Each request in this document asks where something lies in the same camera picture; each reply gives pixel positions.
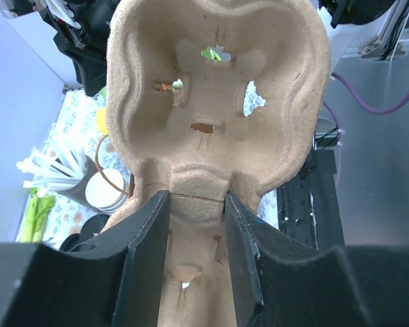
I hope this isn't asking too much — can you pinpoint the green white toy leek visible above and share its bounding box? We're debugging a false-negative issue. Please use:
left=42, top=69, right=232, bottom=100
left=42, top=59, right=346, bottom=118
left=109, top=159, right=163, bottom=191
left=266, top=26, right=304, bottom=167
left=20, top=188, right=56, bottom=243

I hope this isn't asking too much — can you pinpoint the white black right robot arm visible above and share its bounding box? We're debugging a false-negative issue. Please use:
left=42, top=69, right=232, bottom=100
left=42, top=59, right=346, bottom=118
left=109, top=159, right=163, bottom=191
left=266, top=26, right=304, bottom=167
left=5, top=0, right=119, bottom=97

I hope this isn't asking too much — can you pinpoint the brown cardboard cup carrier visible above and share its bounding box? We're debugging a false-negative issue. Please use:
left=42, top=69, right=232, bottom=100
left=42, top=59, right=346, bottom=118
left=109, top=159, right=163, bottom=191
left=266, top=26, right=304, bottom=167
left=106, top=1, right=330, bottom=326

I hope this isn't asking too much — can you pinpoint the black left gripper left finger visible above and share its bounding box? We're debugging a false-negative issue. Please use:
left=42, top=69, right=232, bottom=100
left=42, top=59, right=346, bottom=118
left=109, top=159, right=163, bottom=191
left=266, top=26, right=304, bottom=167
left=0, top=191, right=170, bottom=326

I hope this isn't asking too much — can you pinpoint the stack of black lids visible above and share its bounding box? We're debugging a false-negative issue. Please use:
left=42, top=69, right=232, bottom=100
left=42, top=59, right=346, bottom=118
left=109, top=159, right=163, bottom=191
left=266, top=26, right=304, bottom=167
left=59, top=214, right=110, bottom=252

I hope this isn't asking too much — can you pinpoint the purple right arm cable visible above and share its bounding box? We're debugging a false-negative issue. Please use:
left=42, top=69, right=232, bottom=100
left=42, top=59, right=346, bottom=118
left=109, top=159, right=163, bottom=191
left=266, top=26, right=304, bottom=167
left=322, top=69, right=409, bottom=191

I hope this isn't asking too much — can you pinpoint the stack of paper cups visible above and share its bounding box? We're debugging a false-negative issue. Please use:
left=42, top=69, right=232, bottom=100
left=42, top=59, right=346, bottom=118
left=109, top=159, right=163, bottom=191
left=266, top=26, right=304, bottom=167
left=85, top=168, right=128, bottom=213

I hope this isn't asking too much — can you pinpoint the aluminium frame rail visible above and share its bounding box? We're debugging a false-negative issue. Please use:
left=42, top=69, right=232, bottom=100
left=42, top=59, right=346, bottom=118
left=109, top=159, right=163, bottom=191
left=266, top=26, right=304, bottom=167
left=342, top=1, right=409, bottom=61

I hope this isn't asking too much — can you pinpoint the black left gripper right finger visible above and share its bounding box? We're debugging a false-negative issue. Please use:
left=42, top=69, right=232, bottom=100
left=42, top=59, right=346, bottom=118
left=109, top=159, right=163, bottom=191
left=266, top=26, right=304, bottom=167
left=224, top=193, right=409, bottom=326

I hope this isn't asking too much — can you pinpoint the brown cup with straws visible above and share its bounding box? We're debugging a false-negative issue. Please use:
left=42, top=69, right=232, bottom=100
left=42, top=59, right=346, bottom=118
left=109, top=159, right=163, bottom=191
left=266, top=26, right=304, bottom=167
left=16, top=134, right=98, bottom=210

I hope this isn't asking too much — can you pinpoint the brown paper bag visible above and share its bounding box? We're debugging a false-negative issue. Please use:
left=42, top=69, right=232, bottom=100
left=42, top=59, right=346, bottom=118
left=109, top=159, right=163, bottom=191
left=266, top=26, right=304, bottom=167
left=94, top=135, right=135, bottom=198

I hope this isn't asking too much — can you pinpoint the floral patterned table mat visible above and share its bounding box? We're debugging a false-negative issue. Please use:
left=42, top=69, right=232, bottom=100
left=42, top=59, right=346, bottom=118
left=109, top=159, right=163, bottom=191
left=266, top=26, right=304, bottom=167
left=42, top=82, right=279, bottom=249

